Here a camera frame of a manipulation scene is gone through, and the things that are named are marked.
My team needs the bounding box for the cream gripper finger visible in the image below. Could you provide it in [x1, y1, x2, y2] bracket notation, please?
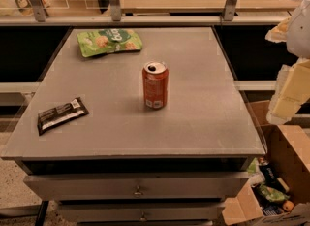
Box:
[266, 58, 310, 125]

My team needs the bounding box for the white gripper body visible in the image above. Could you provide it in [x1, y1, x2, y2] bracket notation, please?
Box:
[265, 0, 310, 58]

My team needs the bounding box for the orange soda can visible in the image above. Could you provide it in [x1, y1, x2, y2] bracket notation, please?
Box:
[142, 61, 169, 110]

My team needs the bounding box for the dark bottle in box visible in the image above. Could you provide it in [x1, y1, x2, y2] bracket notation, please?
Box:
[258, 158, 290, 193]

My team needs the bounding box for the cardboard box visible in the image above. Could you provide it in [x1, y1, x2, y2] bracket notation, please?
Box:
[223, 100, 310, 226]

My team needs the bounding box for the green packet in box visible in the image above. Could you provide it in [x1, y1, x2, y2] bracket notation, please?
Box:
[258, 184, 290, 203]

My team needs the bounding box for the upper grey drawer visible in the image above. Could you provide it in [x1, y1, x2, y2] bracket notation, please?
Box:
[24, 172, 248, 201]

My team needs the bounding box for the grey drawer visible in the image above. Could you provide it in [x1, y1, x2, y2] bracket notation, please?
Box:
[59, 202, 225, 223]
[24, 172, 248, 201]

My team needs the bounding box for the green snack bag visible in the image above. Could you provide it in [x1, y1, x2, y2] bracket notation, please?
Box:
[77, 28, 142, 57]

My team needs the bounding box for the black snack bar wrapper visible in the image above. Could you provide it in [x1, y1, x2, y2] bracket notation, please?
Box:
[37, 97, 89, 135]

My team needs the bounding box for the lower grey drawer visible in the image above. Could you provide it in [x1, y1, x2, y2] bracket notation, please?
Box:
[59, 202, 225, 223]

